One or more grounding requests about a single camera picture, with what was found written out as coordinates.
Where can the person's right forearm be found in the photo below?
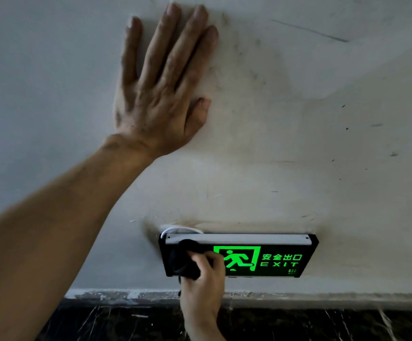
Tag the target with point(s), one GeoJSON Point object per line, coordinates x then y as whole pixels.
{"type": "Point", "coordinates": [204, 332]}

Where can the person's left little finger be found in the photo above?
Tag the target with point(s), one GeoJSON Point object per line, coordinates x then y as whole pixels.
{"type": "Point", "coordinates": [130, 49]}

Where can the person's right hand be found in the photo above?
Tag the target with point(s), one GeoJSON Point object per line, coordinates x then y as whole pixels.
{"type": "Point", "coordinates": [202, 289]}

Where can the person's left hand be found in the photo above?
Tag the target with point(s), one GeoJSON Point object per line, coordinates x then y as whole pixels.
{"type": "Point", "coordinates": [152, 110]}

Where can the person's left middle finger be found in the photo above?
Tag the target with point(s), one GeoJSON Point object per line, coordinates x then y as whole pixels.
{"type": "Point", "coordinates": [186, 42]}

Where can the person's left thumb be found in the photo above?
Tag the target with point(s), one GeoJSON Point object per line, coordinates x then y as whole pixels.
{"type": "Point", "coordinates": [198, 115]}

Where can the black green emergency exit sign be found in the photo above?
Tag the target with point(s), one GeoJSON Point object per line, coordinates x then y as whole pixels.
{"type": "Point", "coordinates": [273, 257]}

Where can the dark marble baseboard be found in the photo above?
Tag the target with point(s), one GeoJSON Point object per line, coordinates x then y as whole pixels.
{"type": "Point", "coordinates": [298, 324]}

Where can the person's right fingers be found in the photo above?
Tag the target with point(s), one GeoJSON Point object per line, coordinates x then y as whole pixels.
{"type": "Point", "coordinates": [210, 263]}

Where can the black cleaning cloth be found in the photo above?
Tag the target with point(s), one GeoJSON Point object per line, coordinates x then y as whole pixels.
{"type": "Point", "coordinates": [184, 259]}

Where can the person's left forearm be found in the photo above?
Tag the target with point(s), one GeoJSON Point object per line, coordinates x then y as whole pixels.
{"type": "Point", "coordinates": [49, 237]}

